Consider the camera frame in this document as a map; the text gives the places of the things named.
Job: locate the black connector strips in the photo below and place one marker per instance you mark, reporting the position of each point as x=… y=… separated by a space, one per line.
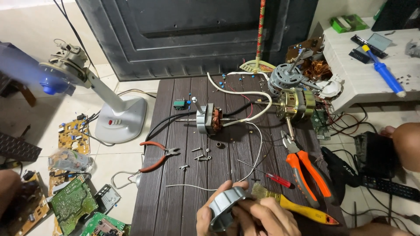
x=364 y=49

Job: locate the large green circuit board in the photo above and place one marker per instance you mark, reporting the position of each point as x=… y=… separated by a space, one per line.
x=74 y=203

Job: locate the person's right fingers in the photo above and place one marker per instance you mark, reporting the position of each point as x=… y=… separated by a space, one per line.
x=252 y=209

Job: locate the grey round fan motor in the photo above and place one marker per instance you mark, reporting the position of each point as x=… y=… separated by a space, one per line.
x=284 y=76

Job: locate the person's right leg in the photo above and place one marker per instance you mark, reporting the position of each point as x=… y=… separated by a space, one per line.
x=408 y=147

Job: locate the small green circuit board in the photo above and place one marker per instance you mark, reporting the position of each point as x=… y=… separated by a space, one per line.
x=321 y=123

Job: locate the grey fan stand blue head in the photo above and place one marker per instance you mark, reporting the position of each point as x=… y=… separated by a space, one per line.
x=119 y=118

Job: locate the small green switch component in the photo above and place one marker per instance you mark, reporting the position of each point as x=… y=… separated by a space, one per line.
x=179 y=104

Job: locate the person's leg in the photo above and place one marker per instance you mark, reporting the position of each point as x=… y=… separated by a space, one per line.
x=408 y=147
x=7 y=190

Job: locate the person's right hand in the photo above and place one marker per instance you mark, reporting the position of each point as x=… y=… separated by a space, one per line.
x=272 y=219

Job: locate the silver grey motor housing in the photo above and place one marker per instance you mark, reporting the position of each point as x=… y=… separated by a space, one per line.
x=226 y=197

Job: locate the grey metal scrap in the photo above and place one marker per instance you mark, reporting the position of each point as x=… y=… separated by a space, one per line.
x=413 y=48

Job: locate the scattered blue capacitors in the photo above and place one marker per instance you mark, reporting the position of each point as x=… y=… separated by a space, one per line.
x=224 y=83

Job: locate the white plastic bench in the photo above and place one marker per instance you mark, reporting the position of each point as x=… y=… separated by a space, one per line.
x=354 y=82

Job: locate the person's left leg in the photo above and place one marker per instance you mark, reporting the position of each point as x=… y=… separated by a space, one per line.
x=7 y=190

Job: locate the cream plastic fan-shaped piece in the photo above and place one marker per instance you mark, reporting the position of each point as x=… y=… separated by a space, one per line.
x=256 y=66

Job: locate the white plastic cover part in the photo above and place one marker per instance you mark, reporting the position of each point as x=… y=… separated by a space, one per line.
x=329 y=88

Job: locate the small brass bushing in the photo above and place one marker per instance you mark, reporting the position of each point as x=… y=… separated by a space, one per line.
x=220 y=145

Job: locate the brown wooden furniture piece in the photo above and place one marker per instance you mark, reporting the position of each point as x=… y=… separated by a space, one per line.
x=19 y=90

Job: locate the black device on bench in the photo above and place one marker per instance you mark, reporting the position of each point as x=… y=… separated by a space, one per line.
x=395 y=14

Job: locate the black diamond pattern plate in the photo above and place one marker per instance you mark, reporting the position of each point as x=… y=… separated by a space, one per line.
x=18 y=149

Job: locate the clear plastic bag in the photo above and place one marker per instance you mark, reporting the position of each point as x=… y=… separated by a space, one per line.
x=69 y=160

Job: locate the gold coloured electric motor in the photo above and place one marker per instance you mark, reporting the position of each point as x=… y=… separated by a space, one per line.
x=295 y=104

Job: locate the black remote control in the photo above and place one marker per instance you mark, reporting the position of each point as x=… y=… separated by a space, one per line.
x=392 y=189

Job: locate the black electronics box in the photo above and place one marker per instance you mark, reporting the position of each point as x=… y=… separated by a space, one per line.
x=375 y=154

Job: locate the red patterned stick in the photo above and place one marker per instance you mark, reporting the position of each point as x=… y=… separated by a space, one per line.
x=261 y=29

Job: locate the grey blue plastic card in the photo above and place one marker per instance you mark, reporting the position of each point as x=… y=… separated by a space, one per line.
x=380 y=41

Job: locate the black power tool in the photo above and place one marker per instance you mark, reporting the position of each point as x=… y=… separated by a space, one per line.
x=341 y=170

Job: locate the blue desoldering pump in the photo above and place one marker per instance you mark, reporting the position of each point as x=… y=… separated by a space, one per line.
x=387 y=73

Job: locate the brown circuit board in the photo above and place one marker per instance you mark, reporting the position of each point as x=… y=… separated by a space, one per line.
x=306 y=46

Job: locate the large black television back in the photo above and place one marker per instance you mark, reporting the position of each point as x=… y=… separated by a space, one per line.
x=197 y=39

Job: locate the loose silver screws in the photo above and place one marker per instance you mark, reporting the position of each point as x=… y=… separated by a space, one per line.
x=198 y=157

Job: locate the grey metal bracket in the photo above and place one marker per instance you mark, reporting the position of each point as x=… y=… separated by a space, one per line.
x=107 y=198

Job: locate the green board with brown chip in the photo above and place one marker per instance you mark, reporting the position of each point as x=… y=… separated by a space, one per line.
x=105 y=226

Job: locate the green plastic box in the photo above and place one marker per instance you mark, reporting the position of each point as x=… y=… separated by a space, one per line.
x=348 y=23

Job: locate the grey motor with copper windings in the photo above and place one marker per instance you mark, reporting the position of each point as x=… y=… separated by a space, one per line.
x=210 y=119

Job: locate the large yellow circuit board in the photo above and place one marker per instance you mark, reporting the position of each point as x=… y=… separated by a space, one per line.
x=32 y=209

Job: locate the person's left hand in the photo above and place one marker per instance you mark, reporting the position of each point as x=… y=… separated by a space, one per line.
x=205 y=205

